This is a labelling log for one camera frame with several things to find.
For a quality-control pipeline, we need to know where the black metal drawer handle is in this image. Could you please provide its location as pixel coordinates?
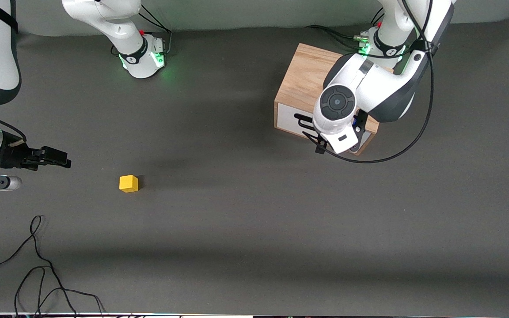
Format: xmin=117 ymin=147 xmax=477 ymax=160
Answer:
xmin=294 ymin=114 xmax=319 ymax=134

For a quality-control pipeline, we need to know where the white-fronted wooden drawer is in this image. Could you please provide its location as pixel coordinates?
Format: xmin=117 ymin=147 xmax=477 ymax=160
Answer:
xmin=276 ymin=102 xmax=322 ymax=143

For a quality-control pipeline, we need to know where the yellow cube block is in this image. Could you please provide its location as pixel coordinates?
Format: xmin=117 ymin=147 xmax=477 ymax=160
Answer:
xmin=119 ymin=175 xmax=140 ymax=193

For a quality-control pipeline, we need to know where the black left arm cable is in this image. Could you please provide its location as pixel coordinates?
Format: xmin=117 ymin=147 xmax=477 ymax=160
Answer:
xmin=302 ymin=0 xmax=434 ymax=164

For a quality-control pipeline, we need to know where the dark grey table mat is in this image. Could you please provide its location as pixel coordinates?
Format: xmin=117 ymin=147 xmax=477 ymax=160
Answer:
xmin=0 ymin=15 xmax=509 ymax=315

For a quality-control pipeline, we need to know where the thin black loose cable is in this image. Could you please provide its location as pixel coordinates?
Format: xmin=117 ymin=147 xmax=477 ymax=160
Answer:
xmin=15 ymin=266 xmax=106 ymax=318
xmin=0 ymin=215 xmax=79 ymax=318

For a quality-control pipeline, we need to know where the light wooden drawer cabinet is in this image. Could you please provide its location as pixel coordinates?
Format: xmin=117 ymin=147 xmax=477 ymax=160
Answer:
xmin=274 ymin=43 xmax=395 ymax=156

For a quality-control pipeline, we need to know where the black left base cable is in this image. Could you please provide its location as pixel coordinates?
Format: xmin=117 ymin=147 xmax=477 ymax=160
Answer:
xmin=305 ymin=25 xmax=366 ymax=49

